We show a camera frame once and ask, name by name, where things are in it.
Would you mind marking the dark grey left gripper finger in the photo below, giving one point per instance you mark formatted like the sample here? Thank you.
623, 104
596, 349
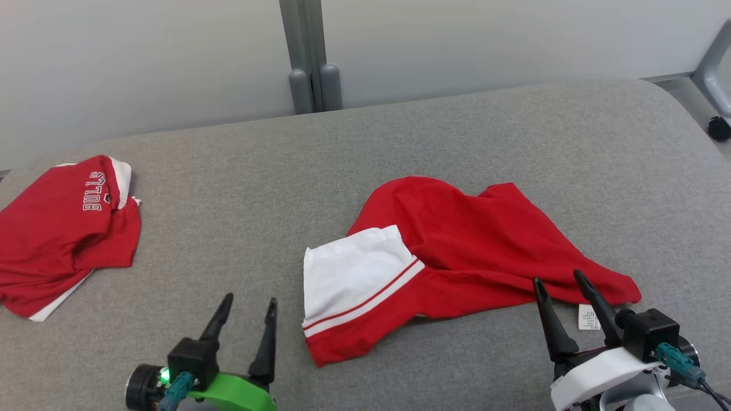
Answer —
267, 354
220, 322

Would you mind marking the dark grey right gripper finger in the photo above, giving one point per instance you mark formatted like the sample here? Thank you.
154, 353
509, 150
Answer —
602, 317
559, 337

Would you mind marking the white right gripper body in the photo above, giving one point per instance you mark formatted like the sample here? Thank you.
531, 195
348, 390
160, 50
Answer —
599, 374

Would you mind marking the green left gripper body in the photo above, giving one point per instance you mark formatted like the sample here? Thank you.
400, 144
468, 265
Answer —
240, 394

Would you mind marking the red numbered basketball jersey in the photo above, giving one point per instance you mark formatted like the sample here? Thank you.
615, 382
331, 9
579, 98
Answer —
457, 240

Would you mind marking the red Bulls basketball shorts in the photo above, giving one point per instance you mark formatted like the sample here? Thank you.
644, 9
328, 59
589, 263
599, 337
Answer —
51, 228

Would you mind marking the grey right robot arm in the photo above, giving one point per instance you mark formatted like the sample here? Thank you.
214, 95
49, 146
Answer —
639, 404

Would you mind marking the black caster wheel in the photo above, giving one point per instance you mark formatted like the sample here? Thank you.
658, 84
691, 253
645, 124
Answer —
719, 129

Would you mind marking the grey chair base leg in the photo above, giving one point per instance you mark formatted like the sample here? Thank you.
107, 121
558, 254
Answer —
714, 68

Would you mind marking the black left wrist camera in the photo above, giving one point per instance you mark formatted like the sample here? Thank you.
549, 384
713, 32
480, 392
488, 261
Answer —
191, 359

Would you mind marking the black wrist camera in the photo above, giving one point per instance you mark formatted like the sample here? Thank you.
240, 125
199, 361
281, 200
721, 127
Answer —
651, 334
191, 359

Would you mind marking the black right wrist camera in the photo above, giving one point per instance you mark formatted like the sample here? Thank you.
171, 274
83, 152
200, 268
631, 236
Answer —
651, 334

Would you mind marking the grey partition post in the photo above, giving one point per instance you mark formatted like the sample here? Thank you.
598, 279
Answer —
302, 45

